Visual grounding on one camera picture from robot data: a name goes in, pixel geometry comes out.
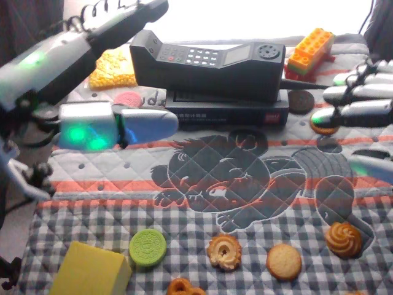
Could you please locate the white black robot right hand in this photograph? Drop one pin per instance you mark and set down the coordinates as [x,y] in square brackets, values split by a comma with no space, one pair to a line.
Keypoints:
[365,113]

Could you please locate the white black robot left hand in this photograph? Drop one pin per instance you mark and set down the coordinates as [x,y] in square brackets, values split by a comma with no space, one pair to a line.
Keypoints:
[86,129]

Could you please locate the large black toy phone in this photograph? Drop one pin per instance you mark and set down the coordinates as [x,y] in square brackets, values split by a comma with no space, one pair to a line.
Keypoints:
[215,78]

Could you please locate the white blue calculator box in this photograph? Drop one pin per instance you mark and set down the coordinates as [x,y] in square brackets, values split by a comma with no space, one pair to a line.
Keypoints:
[215,115]

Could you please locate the round tan biscuit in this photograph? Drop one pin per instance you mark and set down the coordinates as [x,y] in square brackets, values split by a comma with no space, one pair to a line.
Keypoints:
[284,261]
[322,130]

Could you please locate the pink sandwich cookie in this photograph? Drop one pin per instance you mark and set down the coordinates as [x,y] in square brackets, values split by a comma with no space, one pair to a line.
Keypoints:
[129,99]

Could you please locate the dark brown sandwich cookie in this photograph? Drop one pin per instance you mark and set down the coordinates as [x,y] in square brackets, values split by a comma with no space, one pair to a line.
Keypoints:
[302,103]

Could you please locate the orange yellow toy brick stack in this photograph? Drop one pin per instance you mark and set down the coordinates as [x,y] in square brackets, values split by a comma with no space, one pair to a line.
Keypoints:
[310,52]

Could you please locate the dark curtain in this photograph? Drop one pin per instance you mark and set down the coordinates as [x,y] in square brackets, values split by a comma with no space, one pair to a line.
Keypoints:
[383,30]
[24,18]

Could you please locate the swirl butter cookie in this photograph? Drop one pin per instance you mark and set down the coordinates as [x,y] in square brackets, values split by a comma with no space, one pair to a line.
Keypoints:
[343,239]

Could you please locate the green sandwich cookie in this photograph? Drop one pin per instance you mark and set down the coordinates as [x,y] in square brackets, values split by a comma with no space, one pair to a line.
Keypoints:
[148,247]

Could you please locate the yellow foam block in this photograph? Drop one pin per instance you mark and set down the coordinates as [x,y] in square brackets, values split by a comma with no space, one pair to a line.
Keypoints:
[89,273]

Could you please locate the grey quilt with printed bear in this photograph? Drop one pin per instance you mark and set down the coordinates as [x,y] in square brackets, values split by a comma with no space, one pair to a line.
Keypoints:
[245,196]

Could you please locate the black clamp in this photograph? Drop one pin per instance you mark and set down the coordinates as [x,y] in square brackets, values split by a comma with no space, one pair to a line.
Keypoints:
[9,275]

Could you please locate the orange cookie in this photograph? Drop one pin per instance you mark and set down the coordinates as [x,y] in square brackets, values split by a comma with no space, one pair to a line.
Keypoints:
[354,293]

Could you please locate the pretzel shaped cookie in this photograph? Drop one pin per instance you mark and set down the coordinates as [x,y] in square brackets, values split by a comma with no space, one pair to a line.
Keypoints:
[178,289]

